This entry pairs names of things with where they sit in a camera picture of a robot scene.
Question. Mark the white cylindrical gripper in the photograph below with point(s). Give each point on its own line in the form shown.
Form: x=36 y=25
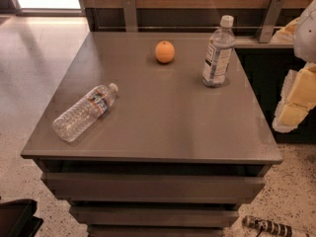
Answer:
x=306 y=37

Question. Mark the clear crinkled water bottle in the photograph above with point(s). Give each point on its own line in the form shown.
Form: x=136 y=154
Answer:
x=73 y=122

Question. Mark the right metal wall bracket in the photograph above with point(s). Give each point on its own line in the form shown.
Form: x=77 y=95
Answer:
x=266 y=29

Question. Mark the grey side shelf counter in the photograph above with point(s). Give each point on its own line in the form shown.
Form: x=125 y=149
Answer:
x=252 y=42

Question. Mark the left metal wall bracket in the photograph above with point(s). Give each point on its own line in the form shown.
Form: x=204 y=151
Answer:
x=130 y=15

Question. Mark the black object at floor corner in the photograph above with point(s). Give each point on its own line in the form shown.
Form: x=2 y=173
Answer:
x=17 y=218

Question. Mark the labelled upright water bottle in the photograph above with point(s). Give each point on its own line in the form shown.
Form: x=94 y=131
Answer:
x=218 y=53

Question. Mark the grey drawer cabinet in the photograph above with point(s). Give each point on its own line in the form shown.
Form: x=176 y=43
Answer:
x=172 y=158

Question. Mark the metal wall bracket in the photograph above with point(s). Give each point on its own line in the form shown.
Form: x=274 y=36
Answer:
x=130 y=15
x=266 y=29

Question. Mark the orange fruit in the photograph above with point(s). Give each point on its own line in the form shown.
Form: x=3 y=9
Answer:
x=164 y=51

